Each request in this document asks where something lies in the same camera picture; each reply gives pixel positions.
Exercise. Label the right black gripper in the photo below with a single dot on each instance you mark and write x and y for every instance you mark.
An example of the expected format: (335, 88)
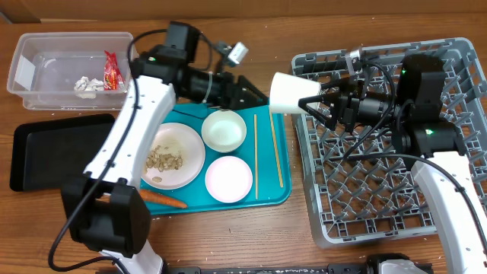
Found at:
(347, 107)

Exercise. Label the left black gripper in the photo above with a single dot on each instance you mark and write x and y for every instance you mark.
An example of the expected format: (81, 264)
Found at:
(227, 93)

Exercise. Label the wooden chopstick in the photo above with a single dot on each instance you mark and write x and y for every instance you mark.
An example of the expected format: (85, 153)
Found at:
(277, 158)
(256, 157)

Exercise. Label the white paper cup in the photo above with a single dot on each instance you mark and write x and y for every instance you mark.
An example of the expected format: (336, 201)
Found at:
(287, 90)

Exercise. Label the white bowl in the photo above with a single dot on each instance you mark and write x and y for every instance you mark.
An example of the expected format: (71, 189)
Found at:
(224, 131)

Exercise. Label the pink rimmed bowl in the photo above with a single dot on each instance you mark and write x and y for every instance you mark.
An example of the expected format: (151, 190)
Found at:
(228, 179)

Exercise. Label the white plate with food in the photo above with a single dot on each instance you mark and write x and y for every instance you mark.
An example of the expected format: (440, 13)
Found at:
(193, 151)

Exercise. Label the red snack wrapper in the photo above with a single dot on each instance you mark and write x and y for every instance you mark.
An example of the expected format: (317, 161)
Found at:
(112, 78)

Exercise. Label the white tissue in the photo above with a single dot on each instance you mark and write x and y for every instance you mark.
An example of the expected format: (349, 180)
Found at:
(87, 89)

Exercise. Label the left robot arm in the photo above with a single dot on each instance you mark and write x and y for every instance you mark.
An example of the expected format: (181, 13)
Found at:
(103, 205)

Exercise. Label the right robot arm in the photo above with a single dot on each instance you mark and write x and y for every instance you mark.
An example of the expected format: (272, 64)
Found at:
(431, 147)

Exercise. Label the grey dishwasher rack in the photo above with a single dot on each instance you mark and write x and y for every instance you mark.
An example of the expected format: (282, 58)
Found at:
(354, 202)

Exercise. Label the teal serving tray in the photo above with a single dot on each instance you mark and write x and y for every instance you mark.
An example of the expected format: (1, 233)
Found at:
(195, 194)

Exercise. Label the food scraps on plate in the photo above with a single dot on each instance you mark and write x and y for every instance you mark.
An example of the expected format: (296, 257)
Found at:
(164, 156)

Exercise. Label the orange carrot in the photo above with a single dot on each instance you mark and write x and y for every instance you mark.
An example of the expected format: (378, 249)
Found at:
(158, 198)

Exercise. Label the clear plastic bin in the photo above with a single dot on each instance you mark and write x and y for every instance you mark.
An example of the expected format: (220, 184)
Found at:
(46, 68)

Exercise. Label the black plastic tray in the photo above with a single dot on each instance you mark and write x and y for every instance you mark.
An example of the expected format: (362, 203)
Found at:
(44, 154)

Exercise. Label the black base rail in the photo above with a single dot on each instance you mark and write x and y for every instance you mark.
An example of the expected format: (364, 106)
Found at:
(334, 268)

